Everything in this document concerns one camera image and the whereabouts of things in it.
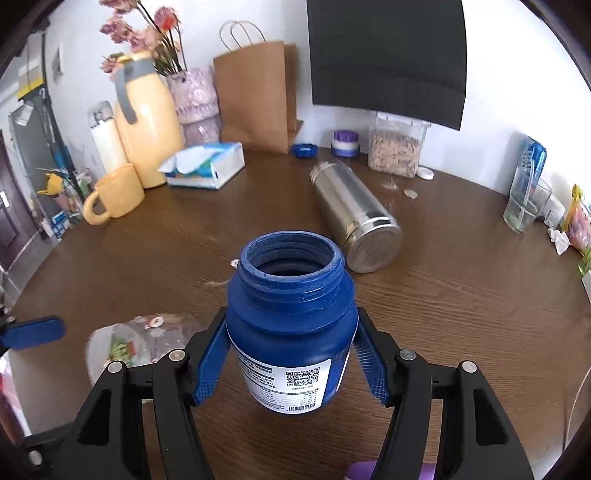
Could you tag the white bottle cap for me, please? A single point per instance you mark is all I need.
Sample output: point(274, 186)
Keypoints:
point(425, 173)

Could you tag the blue supplement bottle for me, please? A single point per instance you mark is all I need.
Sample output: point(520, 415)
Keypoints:
point(292, 318)

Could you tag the tissue box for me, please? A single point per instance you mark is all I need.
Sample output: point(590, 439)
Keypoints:
point(208, 166)

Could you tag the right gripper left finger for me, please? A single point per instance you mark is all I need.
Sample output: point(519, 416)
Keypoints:
point(136, 417)

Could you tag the clear floral glass jar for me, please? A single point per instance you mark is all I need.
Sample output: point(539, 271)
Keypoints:
point(140, 341)

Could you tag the colourful snack packets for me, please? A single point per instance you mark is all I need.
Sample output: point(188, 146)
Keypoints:
point(575, 230)

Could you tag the purple small jar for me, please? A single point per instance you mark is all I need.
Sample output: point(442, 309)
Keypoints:
point(345, 143)

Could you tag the black paper bag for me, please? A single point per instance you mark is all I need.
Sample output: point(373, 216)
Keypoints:
point(405, 57)

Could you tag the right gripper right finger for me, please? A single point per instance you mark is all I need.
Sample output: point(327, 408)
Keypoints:
point(477, 438)

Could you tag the clear cereal container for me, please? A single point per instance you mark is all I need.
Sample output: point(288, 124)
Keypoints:
point(396, 143)

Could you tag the brown paper bag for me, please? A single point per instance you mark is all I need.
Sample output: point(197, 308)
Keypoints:
point(256, 88)

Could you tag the clear drinking glass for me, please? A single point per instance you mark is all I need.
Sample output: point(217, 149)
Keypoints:
point(526, 201)

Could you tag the cluttered storage rack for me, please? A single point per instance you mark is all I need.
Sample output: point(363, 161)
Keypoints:
point(61, 190)

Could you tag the stainless steel canister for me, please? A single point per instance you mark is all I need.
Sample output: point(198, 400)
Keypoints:
point(367, 233)

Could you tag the grey refrigerator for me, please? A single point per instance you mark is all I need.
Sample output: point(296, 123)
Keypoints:
point(34, 156)

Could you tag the yellow thermos jug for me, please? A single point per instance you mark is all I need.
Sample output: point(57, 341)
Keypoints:
point(145, 117)

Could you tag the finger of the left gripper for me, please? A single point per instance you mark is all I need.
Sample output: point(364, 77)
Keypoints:
point(29, 334)

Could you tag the blue bottle cap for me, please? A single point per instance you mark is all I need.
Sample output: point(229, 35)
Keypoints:
point(304, 151)

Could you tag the purple supplement bottle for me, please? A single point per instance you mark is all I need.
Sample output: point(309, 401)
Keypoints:
point(363, 470)

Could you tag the yellow mug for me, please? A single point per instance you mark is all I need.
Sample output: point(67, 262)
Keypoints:
point(115, 195)

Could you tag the pink artificial flowers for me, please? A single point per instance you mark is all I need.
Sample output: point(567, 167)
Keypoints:
point(161, 37)

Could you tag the white thermos bottle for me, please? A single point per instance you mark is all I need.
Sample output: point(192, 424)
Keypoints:
point(106, 137)

